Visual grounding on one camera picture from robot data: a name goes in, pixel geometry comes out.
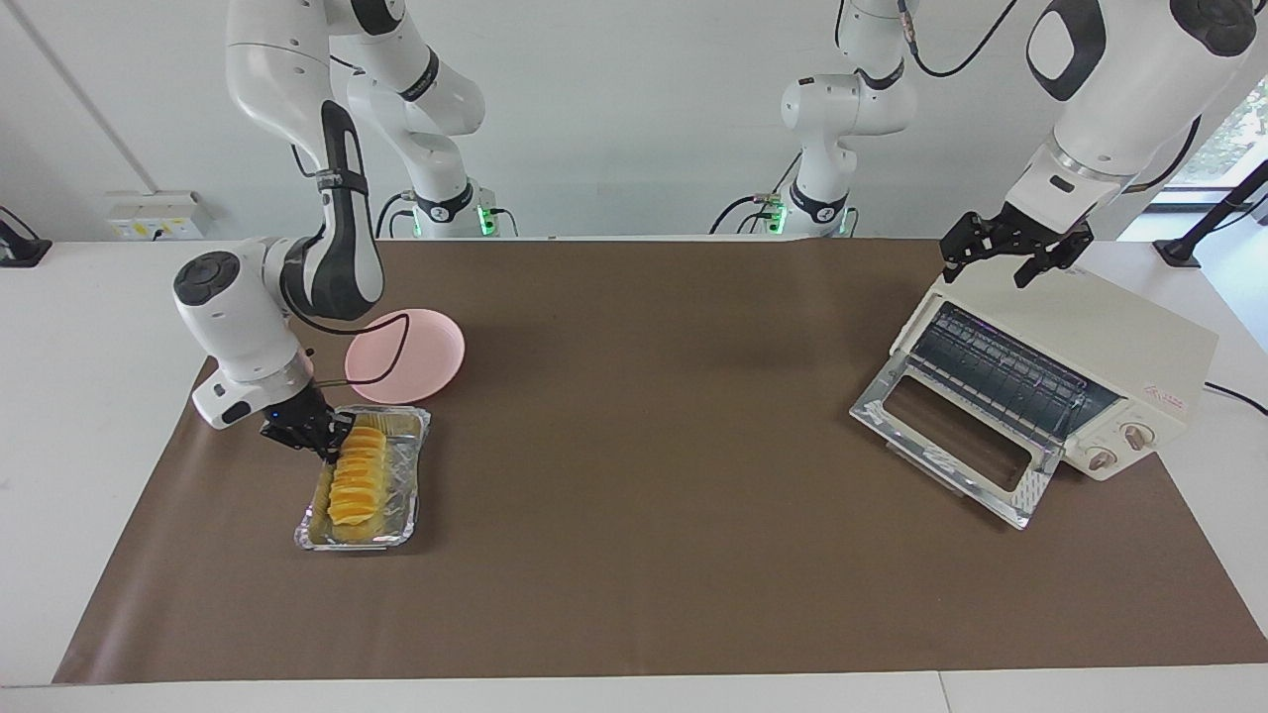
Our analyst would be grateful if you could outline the metal oven wire rack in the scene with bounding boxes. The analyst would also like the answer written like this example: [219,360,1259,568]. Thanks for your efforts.
[906,302,1120,442]

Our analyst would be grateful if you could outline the glass oven door metal frame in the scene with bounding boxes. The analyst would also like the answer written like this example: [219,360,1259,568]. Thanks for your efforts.
[849,349,1066,531]

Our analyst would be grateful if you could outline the bright window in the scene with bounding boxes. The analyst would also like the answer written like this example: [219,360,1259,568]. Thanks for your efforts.
[1149,74,1268,214]

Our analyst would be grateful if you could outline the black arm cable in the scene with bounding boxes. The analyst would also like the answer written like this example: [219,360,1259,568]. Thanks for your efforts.
[280,144,412,389]
[708,0,1202,236]

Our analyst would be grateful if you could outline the yellow sliced bread loaf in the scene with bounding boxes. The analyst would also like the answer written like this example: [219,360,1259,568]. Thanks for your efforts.
[327,426,389,544]

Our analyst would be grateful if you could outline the black desk mount base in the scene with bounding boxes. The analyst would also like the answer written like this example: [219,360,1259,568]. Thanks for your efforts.
[0,206,53,268]

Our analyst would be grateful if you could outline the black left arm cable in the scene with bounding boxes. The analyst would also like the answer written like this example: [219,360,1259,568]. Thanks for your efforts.
[708,0,1202,236]

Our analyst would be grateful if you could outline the brown table mat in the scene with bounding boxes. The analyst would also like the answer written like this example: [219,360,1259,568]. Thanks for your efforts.
[52,238,1268,686]

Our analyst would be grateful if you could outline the pink round plate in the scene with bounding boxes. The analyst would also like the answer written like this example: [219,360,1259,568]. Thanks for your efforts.
[345,309,467,405]

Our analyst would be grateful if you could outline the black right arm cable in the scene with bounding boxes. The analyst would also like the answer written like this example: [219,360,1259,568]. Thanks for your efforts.
[280,144,412,389]

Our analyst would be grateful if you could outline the aluminium foil tray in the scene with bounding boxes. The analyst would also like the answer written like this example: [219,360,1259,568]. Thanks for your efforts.
[293,404,433,553]

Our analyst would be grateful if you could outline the white wall cable duct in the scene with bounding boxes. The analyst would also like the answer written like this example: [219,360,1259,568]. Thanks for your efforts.
[5,0,159,194]

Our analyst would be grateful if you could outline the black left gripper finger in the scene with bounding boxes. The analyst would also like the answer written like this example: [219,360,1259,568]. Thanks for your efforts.
[1013,223,1094,289]
[941,211,992,285]

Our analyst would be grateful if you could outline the black oven power cable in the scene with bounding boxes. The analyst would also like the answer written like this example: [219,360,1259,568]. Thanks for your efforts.
[1204,381,1268,417]

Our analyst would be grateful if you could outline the cream toaster oven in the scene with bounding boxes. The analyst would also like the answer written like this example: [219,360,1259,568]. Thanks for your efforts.
[849,259,1219,531]

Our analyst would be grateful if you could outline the white wall power socket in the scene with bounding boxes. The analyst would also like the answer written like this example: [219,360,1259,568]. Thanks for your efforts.
[104,191,204,241]

